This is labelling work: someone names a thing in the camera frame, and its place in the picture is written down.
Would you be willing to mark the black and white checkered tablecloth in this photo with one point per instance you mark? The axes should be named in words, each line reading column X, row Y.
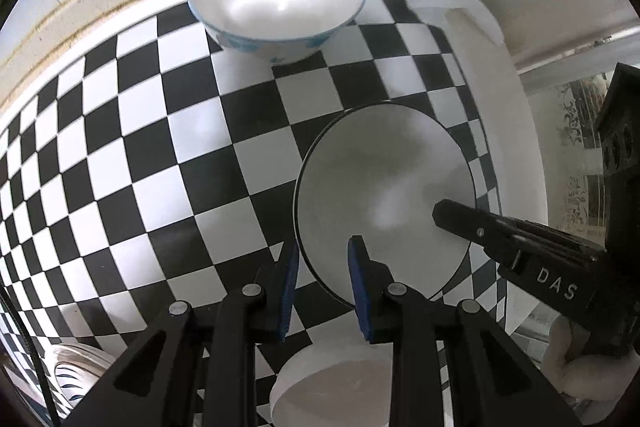
column 150, row 157

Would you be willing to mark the small white bowl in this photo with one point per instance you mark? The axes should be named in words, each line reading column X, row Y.
column 330, row 387

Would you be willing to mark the patterned glass sliding door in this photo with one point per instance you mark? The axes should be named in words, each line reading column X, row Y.
column 575, row 187

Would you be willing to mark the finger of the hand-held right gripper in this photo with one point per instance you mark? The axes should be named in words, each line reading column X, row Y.
column 480, row 227

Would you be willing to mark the person's right hand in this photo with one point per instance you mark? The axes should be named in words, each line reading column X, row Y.
column 600, row 377

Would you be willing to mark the white bowl with dark rim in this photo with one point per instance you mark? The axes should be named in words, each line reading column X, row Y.
column 390, row 167

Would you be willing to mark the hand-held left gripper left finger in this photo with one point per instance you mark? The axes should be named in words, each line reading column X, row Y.
column 287, row 292

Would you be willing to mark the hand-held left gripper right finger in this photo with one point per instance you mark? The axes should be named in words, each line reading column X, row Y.
column 357, row 287

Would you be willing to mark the white plate with dark stripes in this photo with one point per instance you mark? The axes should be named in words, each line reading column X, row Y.
column 65, row 374

